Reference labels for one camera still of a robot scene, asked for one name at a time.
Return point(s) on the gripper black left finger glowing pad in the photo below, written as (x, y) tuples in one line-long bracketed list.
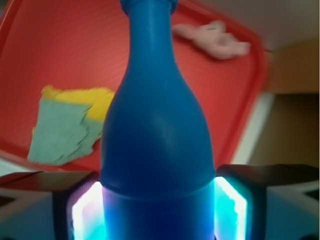
[(51, 206)]

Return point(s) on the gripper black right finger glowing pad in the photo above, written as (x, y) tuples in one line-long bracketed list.
[(267, 202)]

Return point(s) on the blue plastic bottle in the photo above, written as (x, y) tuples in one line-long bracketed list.
[(157, 171)]

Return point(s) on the brown cardboard box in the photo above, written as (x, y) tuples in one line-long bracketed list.
[(291, 134)]

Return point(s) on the teal cloth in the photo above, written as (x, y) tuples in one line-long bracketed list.
[(63, 133)]

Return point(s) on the yellow cloth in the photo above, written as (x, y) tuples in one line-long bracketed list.
[(98, 99)]

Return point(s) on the red plastic tray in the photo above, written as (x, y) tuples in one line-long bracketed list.
[(84, 44)]

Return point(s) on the pink plush toy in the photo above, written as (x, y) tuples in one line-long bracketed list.
[(213, 39)]

